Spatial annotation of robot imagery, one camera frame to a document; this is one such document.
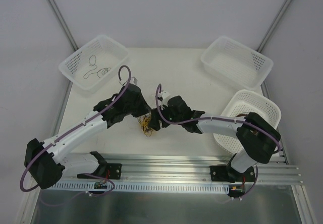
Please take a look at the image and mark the white slotted cable duct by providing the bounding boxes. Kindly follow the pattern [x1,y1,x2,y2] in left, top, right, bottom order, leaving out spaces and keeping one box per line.
[49,180,229,194]

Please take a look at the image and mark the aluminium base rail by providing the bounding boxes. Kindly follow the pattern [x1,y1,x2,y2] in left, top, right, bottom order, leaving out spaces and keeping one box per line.
[102,153,304,185]

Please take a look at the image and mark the white basket near right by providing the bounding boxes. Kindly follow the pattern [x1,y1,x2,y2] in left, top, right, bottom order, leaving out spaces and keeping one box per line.
[213,90,281,154]

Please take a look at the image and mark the dark cable in left basket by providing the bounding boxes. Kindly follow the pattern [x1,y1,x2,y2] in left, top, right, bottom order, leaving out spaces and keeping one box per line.
[83,54,112,79]

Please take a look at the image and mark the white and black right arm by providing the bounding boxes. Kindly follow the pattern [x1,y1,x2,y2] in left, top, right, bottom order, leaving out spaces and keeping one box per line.
[149,94,281,183]

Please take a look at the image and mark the yellow and dark cables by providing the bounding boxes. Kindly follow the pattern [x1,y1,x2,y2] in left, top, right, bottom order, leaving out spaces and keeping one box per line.
[136,115,156,138]

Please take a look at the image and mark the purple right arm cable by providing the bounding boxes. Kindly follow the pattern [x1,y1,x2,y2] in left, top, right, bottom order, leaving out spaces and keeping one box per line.
[155,83,281,154]

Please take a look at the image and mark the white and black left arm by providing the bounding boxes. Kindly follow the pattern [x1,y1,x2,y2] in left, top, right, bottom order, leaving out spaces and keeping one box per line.
[24,84,151,189]

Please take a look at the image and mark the white basket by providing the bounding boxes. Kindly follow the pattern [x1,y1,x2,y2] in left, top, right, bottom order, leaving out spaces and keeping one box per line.
[213,90,281,154]
[200,36,274,91]
[59,35,129,93]

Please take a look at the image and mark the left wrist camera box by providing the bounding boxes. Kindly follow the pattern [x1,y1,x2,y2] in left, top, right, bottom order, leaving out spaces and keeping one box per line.
[119,77,138,86]

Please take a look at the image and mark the white basket far right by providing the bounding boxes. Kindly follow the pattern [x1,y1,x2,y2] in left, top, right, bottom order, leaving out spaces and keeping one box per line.
[200,36,274,91]

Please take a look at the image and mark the white basket far left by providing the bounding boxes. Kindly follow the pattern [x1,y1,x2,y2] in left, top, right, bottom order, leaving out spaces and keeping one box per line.
[59,35,129,93]

